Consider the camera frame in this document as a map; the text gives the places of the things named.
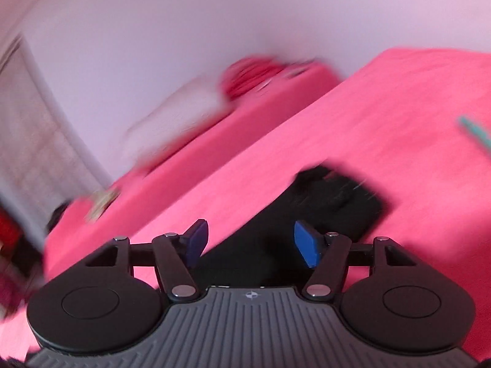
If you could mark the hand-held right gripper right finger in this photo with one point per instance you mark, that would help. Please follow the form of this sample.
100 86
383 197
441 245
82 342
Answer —
307 243

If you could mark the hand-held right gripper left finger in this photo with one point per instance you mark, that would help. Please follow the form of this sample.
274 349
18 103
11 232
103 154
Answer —
197 243

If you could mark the black knit pants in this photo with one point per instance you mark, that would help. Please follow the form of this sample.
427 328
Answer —
326 203

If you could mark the beige cloth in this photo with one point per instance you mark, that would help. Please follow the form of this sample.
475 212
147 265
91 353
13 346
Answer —
100 204

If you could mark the pale pink pillow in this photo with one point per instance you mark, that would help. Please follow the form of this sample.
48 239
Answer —
180 119

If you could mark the dark cloth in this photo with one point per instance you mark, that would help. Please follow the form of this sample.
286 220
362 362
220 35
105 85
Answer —
59 218

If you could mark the pink fleece blanket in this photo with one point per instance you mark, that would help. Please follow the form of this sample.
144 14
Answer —
383 122

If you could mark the pink bed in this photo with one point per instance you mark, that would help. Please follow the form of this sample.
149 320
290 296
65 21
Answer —
268 99

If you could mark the folded red blanket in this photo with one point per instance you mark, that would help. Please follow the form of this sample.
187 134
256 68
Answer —
249 76

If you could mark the white floral curtain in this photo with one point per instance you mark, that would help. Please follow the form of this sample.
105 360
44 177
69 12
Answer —
38 134

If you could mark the teal stick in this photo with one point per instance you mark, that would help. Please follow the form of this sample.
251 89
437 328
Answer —
475 132

